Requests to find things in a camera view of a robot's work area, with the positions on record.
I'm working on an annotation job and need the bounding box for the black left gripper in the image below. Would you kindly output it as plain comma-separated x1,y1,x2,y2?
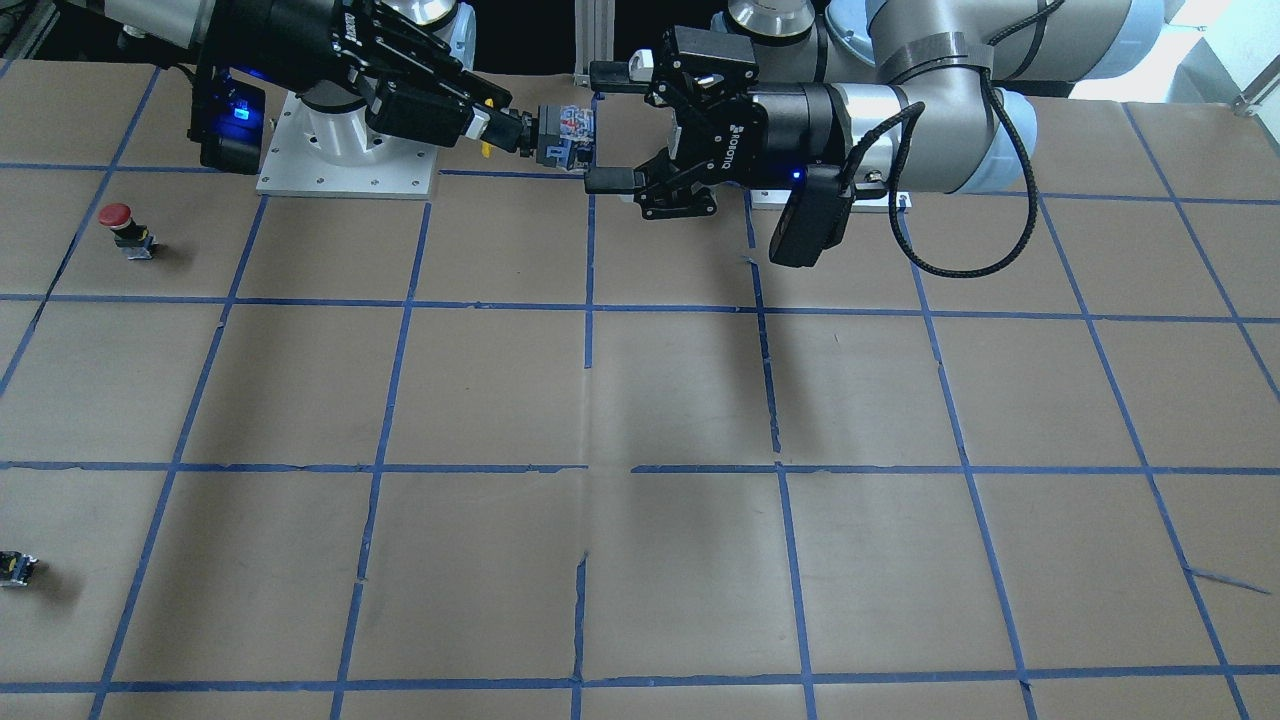
584,27,844,220

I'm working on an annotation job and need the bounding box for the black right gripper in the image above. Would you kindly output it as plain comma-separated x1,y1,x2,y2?
207,1,540,155

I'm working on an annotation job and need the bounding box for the yellow push button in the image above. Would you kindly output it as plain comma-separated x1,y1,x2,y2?
518,104,596,172

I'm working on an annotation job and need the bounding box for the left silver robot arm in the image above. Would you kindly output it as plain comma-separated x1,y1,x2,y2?
585,1,1165,220

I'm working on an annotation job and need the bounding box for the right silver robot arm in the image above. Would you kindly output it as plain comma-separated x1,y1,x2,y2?
86,1,538,176

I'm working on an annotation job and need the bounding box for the red push button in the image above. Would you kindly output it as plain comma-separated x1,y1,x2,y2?
97,202,156,261

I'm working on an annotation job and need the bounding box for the green push button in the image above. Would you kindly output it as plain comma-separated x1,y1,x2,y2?
0,550,40,588

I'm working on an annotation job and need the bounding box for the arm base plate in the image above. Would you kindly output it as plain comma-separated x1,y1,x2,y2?
750,188,913,213
256,94,438,201

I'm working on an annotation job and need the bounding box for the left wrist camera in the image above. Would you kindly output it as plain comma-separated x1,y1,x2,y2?
769,165,855,268

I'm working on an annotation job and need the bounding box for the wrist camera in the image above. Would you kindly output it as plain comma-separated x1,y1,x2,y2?
193,70,266,176
769,165,855,268

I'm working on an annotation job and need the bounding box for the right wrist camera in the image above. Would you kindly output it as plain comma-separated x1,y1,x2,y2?
193,70,266,176

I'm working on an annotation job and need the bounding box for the black braided cable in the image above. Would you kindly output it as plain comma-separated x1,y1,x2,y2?
858,0,1068,279

